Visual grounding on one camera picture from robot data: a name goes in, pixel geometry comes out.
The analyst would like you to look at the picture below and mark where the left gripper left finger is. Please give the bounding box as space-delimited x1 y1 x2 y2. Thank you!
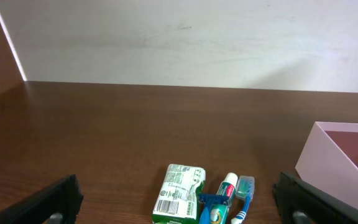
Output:
0 174 83 223

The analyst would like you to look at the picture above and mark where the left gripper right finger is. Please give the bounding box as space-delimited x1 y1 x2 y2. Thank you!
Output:
272 172 358 224

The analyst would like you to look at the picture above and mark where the blue disposable razor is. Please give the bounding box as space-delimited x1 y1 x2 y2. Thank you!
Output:
198 194 229 224

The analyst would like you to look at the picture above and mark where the blue white toothbrush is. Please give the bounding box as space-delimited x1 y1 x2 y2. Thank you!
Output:
231 175 255 224

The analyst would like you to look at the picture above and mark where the white square cardboard box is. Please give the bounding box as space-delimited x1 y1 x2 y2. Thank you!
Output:
295 121 358 209

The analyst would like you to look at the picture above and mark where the small toothpaste tube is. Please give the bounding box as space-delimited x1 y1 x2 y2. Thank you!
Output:
209 172 239 224

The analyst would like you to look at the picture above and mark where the green white soap packet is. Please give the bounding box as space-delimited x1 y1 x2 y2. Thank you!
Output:
152 164 206 224

